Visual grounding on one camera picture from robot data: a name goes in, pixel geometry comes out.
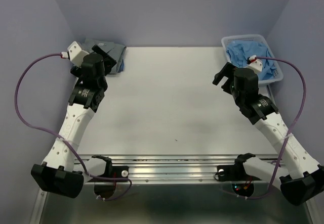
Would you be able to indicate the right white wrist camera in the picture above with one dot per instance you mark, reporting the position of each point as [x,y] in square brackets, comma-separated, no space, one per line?
[254,64]

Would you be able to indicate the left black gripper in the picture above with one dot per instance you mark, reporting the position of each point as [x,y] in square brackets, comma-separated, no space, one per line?
[109,62]

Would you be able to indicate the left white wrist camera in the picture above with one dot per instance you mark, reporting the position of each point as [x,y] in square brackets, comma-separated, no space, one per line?
[75,54]

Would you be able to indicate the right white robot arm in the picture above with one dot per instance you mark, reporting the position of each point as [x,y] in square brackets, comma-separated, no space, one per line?
[296,174]

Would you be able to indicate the folded grey shirt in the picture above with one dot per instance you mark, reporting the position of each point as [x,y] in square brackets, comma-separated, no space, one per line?
[115,50]

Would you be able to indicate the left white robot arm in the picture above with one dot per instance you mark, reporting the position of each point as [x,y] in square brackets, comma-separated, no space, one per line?
[56,174]

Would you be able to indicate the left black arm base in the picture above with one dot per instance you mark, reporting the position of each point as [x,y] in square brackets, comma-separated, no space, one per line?
[115,172]

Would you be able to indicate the white plastic basket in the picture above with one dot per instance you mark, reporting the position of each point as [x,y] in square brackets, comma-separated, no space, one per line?
[278,75]

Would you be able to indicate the light blue long sleeve shirt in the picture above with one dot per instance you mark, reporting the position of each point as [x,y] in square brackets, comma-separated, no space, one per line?
[239,51]

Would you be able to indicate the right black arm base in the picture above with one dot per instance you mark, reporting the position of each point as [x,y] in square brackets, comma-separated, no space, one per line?
[234,173]

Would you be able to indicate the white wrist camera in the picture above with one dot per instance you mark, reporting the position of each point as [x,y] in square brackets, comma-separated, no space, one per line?
[75,54]
[254,64]

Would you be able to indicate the aluminium rail frame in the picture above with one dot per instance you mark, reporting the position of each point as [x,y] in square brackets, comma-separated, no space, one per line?
[169,136]

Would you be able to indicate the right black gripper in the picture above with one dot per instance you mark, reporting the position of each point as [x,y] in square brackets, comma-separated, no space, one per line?
[228,70]

